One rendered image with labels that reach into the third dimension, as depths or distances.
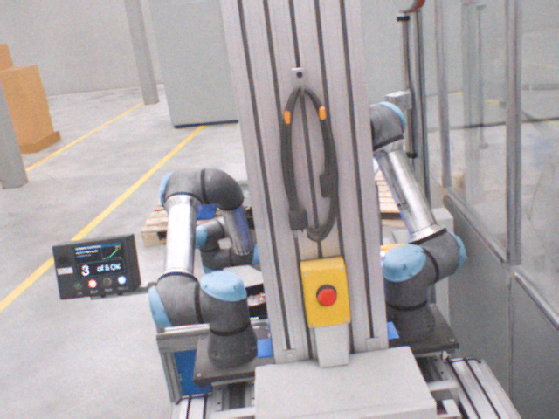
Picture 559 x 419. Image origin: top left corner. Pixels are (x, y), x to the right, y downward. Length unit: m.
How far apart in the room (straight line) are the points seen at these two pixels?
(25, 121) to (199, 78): 2.69
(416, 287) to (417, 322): 0.10
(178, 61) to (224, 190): 7.94
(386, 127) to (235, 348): 0.74
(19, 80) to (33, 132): 0.78
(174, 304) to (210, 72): 8.14
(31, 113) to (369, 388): 9.27
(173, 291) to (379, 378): 0.66
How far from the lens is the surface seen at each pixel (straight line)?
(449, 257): 1.82
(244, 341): 1.76
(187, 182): 1.98
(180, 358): 2.43
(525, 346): 2.30
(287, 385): 1.34
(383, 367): 1.37
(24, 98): 10.27
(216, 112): 9.84
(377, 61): 7.82
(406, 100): 2.82
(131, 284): 2.22
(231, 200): 2.00
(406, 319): 1.77
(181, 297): 1.73
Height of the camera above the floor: 2.01
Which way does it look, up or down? 20 degrees down
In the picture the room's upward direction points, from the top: 8 degrees counter-clockwise
